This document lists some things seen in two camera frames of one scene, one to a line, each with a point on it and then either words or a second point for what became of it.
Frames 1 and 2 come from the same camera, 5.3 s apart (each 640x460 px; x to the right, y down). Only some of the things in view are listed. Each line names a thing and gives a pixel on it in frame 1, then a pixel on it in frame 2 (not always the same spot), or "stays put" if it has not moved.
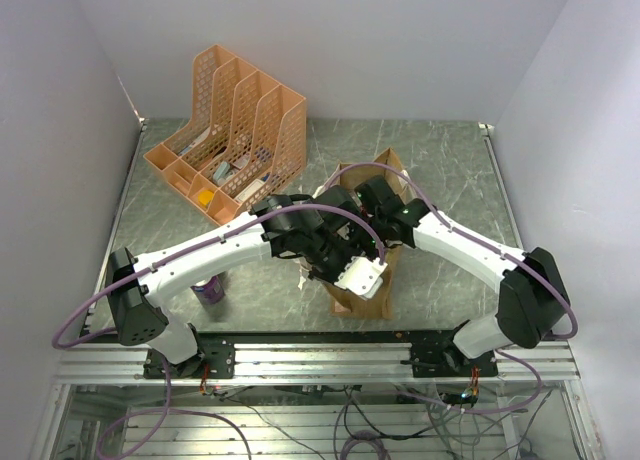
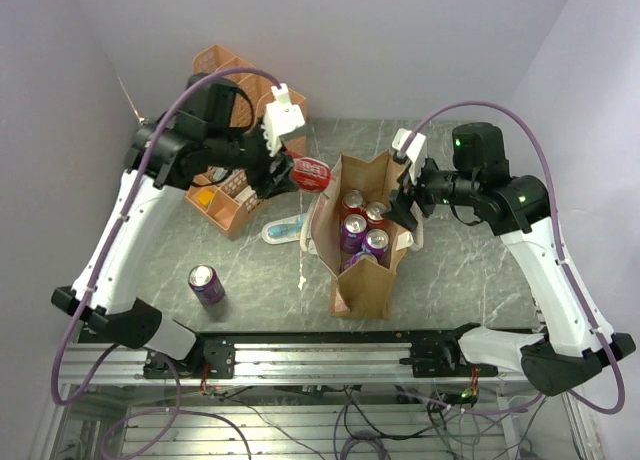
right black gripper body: (374, 222) to (425, 193)
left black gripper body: (328, 257) to (262, 178)
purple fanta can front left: (211, 292) stays put
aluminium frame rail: (313, 364) stays put
